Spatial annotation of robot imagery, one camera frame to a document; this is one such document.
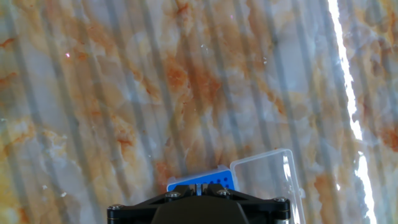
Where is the blue pipette tip holder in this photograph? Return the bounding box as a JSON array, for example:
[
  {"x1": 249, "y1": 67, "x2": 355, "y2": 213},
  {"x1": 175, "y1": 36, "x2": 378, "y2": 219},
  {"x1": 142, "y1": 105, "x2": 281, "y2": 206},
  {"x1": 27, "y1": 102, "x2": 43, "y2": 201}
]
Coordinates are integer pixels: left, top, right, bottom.
[{"x1": 166, "y1": 164, "x2": 236, "y2": 192}]

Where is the clear plastic holder lid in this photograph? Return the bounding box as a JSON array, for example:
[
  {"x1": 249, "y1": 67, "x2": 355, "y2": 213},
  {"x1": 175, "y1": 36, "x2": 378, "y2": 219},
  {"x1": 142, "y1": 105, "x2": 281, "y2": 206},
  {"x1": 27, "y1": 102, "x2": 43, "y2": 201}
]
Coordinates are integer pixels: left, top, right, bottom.
[{"x1": 229, "y1": 148, "x2": 307, "y2": 224}]

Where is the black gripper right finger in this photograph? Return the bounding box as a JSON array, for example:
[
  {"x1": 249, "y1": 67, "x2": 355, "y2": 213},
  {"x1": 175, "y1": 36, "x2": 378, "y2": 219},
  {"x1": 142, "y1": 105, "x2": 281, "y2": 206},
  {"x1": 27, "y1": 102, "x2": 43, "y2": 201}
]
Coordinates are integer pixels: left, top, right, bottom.
[{"x1": 201, "y1": 183, "x2": 290, "y2": 224}]

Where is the orange marble pattern mat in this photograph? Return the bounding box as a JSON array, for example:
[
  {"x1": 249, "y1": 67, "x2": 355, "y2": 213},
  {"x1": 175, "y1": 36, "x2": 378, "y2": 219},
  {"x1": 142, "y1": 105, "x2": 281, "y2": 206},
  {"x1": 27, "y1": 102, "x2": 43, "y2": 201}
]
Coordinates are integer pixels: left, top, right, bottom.
[{"x1": 0, "y1": 0, "x2": 398, "y2": 224}]

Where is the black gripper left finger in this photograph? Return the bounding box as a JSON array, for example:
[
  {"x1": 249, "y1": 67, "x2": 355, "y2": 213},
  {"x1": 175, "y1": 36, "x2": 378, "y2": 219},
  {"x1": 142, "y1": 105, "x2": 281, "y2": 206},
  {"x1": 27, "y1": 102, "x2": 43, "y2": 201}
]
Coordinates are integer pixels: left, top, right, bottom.
[{"x1": 107, "y1": 184, "x2": 198, "y2": 224}]

